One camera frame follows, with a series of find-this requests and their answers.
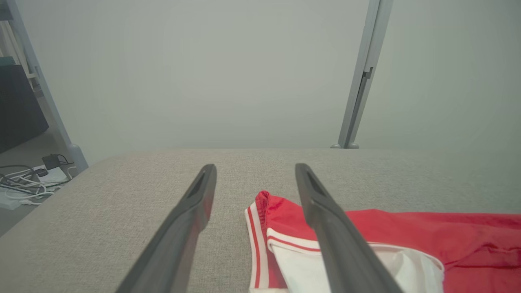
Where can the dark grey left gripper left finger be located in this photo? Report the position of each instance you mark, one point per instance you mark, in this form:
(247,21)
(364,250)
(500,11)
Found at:
(183,236)

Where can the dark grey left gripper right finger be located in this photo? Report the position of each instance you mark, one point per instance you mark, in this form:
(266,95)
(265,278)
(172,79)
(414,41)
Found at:
(338,244)

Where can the red white sports shirt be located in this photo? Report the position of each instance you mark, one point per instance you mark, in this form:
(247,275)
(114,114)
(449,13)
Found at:
(447,236)

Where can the white power strip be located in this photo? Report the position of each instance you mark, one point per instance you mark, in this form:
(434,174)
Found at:
(55,176)

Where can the black power adapter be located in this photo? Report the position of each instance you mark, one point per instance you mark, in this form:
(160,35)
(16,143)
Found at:
(51,162)

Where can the dark grey cabinet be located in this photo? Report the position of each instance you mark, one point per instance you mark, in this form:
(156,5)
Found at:
(18,110)

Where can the grey metal partition post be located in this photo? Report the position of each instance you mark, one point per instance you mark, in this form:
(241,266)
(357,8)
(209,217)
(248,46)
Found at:
(77,156)
(372,40)

